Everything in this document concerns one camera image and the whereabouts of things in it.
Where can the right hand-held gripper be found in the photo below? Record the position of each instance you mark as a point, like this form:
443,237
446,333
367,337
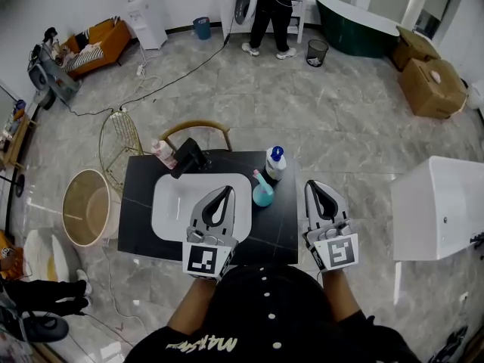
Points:
334,250

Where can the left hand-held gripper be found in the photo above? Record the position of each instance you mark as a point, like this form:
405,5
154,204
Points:
204,257

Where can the teal spray bottle pink nozzle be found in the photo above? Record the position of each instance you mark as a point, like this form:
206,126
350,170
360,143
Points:
262,195

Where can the person's left forearm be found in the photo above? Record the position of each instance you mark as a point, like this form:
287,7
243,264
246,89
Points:
193,304

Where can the person's right forearm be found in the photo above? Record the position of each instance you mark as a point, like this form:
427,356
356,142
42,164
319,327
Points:
340,293

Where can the white pump bottle blue cap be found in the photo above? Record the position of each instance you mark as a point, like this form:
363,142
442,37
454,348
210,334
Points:
275,165

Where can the white sink basin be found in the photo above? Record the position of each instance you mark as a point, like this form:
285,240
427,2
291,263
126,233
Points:
174,206

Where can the black faucet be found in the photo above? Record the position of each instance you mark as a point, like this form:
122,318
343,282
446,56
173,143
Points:
187,156

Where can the wooden chair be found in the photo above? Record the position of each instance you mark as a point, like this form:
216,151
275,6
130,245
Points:
196,125

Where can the white cabinet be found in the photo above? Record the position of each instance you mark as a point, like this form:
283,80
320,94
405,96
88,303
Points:
435,206

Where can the person's black shirt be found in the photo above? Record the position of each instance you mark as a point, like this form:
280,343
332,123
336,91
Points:
272,316

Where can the round beige laundry basket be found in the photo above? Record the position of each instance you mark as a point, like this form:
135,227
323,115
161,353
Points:
90,210

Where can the black mesh wastebasket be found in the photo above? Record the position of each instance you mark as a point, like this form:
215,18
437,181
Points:
317,51

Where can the large cardboard box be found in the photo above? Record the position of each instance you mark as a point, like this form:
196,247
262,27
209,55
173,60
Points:
431,89

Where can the white power strip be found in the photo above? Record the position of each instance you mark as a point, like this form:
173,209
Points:
140,70

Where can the dark green bathtub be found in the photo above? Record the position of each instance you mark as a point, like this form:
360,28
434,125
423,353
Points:
348,28

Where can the small cardboard box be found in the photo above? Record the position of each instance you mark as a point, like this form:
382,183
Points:
414,47

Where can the blue bin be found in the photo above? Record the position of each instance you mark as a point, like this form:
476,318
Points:
202,28

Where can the orange sofa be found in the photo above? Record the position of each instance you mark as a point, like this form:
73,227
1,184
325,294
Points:
109,40

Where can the black stool base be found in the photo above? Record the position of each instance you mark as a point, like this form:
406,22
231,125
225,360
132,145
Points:
47,327

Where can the white water dispenser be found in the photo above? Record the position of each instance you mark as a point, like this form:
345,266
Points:
145,17

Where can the grey machine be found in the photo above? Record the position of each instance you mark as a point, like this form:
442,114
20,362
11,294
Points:
53,74

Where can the wooden shelf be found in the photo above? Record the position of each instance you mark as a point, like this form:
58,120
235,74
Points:
13,138

